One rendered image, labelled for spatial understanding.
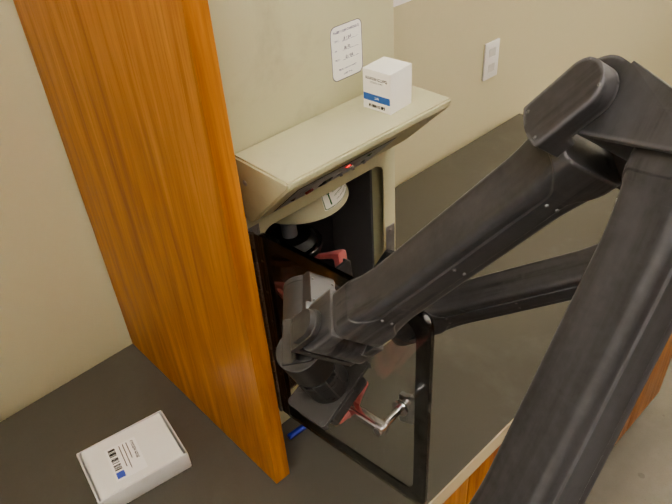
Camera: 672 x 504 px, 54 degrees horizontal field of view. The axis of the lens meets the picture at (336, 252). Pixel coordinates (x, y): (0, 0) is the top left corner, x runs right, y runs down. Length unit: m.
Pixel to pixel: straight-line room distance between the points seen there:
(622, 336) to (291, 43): 0.62
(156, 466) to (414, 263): 0.73
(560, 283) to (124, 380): 0.89
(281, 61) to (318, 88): 0.08
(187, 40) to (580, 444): 0.51
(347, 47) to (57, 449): 0.88
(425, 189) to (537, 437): 1.44
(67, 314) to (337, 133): 0.73
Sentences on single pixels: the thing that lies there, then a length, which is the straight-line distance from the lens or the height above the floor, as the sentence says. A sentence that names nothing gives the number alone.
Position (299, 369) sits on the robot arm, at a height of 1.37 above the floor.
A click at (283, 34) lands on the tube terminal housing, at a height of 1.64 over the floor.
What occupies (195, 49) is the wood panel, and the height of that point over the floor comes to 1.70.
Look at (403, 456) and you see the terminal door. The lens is 1.03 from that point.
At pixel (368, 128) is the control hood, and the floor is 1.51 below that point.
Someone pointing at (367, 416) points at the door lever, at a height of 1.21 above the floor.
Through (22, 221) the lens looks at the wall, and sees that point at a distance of 1.30.
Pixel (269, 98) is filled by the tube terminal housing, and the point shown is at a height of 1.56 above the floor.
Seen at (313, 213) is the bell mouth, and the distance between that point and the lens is 1.08.
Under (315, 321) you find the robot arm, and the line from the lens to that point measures 0.71.
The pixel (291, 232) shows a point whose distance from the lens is 1.14.
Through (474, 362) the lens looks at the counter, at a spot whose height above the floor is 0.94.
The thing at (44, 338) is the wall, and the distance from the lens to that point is 1.43.
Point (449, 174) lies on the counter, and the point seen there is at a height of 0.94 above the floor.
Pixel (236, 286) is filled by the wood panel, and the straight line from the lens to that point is 0.87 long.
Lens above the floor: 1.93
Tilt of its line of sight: 37 degrees down
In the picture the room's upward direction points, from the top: 4 degrees counter-clockwise
